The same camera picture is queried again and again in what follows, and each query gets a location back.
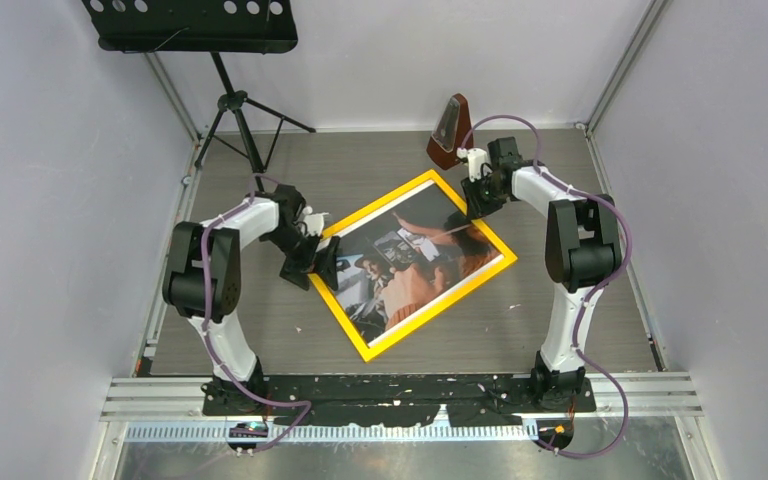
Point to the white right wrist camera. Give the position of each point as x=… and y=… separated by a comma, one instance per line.
x=477, y=161

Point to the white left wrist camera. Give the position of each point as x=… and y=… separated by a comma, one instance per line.
x=313, y=223

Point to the printed photo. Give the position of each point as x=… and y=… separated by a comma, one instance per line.
x=410, y=265

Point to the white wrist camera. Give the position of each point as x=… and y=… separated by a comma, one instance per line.
x=313, y=223
x=477, y=161

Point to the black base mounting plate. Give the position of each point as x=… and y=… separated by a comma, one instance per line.
x=390, y=400

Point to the brown metronome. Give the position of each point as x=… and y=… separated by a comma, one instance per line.
x=449, y=133

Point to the yellow wooden picture frame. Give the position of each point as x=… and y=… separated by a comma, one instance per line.
x=338, y=311

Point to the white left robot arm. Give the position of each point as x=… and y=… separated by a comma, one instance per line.
x=203, y=276

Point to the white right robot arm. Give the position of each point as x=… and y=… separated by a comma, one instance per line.
x=582, y=251

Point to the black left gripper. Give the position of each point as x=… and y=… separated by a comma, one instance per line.
x=297, y=271

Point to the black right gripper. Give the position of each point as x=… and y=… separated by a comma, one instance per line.
x=479, y=208

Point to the black music stand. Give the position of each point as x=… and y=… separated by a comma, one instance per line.
x=215, y=27

